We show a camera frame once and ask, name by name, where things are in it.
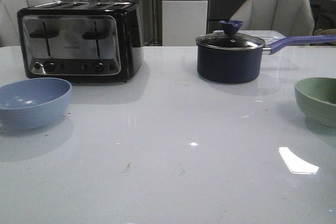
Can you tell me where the blue bowl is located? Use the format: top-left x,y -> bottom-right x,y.
1,78 -> 72,130

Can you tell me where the green bowl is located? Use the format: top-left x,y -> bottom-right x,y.
295,77 -> 335,128

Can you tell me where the dark blue saucepan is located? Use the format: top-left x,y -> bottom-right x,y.
197,35 -> 335,84

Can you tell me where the glass pot lid blue knob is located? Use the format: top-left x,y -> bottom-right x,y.
196,20 -> 266,50

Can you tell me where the black and chrome toaster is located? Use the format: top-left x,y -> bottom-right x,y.
17,2 -> 143,83

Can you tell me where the white refrigerator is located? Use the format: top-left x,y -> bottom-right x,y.
162,0 -> 208,46

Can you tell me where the grey chair right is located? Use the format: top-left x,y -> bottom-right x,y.
230,0 -> 314,37

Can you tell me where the grey chair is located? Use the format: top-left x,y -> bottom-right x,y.
1,0 -> 60,47
230,0 -> 314,37

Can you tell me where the grey chair left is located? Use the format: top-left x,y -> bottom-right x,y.
1,0 -> 60,47

